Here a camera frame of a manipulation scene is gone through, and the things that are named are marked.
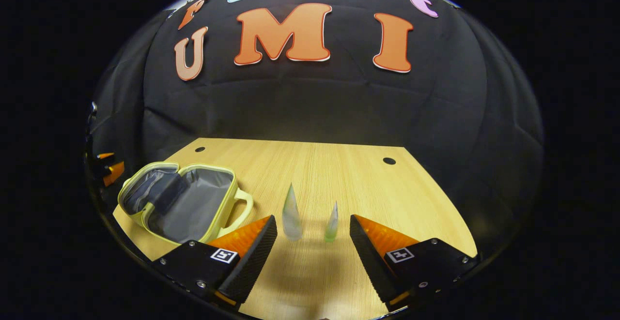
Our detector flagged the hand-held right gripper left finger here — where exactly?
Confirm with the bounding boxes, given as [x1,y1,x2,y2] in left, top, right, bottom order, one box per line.
[152,215,278,307]

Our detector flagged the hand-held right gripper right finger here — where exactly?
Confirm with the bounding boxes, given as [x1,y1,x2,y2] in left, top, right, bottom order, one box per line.
[349,214,481,307]

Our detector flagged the small green skin care tube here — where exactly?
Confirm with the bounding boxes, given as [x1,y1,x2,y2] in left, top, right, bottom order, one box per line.
[324,201,339,243]

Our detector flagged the pale yellow small suitcase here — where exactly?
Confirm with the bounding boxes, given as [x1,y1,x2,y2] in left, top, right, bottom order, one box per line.
[118,162,254,244]

